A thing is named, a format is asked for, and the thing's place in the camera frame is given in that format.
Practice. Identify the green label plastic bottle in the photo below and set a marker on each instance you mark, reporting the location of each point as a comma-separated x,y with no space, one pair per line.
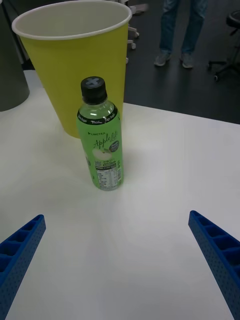
105,150

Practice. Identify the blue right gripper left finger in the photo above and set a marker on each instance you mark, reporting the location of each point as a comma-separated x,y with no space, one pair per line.
20,255

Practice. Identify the black office stool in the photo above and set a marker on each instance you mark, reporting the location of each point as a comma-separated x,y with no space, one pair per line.
233,18

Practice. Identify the yellow-green plastic bin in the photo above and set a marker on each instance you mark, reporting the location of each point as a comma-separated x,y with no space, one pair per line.
75,62

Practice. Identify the grey plastic bin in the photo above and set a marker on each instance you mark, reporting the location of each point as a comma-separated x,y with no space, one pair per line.
10,75

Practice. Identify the white chair base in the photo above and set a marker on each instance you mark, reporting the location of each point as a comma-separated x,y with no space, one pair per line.
133,33

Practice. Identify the person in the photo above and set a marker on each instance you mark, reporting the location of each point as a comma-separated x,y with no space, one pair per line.
170,25

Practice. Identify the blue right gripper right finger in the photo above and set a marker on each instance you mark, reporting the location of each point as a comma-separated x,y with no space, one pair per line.
220,255

